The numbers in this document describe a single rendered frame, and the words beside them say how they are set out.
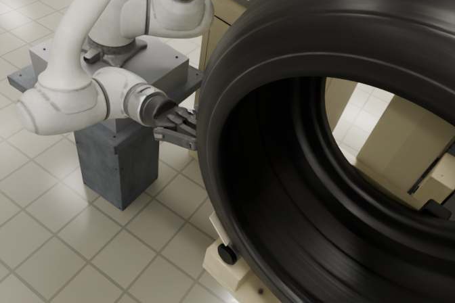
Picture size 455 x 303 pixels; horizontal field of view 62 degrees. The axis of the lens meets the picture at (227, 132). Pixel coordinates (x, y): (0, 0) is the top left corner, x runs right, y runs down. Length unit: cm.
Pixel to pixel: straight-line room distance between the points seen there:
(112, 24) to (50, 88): 47
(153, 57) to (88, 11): 59
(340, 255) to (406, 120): 29
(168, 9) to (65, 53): 46
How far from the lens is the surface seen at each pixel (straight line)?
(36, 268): 177
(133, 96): 87
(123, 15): 123
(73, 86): 82
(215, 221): 68
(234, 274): 77
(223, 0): 147
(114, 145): 122
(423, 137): 82
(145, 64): 133
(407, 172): 88
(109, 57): 132
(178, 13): 119
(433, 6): 34
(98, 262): 173
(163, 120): 81
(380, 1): 35
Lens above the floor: 156
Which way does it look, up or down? 45 degrees down
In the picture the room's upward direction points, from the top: 13 degrees clockwise
